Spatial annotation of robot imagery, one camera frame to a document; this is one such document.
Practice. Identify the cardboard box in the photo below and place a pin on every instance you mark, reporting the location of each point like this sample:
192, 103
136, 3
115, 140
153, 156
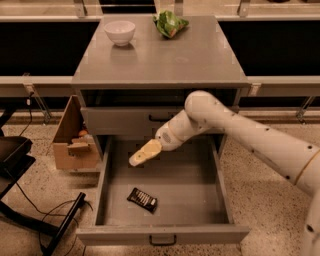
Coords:
73, 145

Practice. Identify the black rxbar chocolate bar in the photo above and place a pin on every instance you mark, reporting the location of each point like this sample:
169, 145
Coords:
143, 200

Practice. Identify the open grey middle drawer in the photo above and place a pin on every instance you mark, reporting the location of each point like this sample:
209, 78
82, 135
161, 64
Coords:
188, 184

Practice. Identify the white ceramic bowl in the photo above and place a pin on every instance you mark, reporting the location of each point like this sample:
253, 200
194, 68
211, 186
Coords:
120, 32

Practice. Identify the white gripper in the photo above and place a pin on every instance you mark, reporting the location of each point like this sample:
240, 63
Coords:
165, 136

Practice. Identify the green chip bag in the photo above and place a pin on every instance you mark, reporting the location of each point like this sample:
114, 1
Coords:
168, 24

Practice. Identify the grey railing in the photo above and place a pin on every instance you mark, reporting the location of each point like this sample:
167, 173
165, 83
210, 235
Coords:
89, 10

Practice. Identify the grey drawer cabinet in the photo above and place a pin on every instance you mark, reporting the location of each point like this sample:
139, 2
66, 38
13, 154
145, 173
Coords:
152, 71

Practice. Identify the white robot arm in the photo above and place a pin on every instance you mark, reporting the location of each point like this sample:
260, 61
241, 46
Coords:
296, 160

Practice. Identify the closed grey upper drawer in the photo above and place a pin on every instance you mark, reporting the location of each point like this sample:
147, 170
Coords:
128, 121

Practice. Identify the black chair base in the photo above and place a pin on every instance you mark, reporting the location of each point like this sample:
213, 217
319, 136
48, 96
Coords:
43, 192

